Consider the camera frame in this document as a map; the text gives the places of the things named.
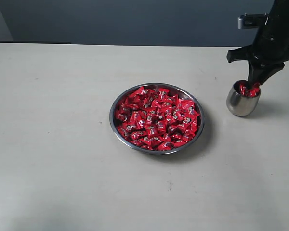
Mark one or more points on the steel cup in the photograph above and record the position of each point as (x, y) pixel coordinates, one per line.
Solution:
(240, 105)

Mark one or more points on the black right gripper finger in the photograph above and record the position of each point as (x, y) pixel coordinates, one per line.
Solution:
(254, 71)
(268, 71)

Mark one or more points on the pile of red candies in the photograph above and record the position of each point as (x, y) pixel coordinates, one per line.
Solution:
(156, 120)

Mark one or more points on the round steel bowl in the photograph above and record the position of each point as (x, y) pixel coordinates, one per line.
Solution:
(118, 134)

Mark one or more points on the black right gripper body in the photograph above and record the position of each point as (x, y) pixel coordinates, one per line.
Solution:
(271, 44)

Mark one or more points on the red candy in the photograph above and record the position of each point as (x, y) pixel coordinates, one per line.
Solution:
(251, 92)

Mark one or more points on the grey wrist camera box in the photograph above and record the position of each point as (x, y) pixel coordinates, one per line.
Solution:
(251, 21)

